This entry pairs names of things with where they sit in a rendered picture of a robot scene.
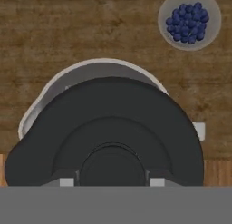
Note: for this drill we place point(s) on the white blender jug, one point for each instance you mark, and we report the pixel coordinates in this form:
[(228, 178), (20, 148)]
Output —
[(90, 70)]

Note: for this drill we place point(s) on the grey glass bowl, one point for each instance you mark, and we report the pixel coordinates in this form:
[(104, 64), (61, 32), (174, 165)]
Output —
[(211, 31)]

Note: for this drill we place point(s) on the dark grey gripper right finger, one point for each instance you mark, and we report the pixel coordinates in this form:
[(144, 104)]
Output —
[(157, 182)]

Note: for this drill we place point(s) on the heap of blueberries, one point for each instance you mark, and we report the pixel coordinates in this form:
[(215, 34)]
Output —
[(187, 22)]

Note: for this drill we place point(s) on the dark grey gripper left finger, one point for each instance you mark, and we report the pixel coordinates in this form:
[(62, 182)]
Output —
[(67, 182)]

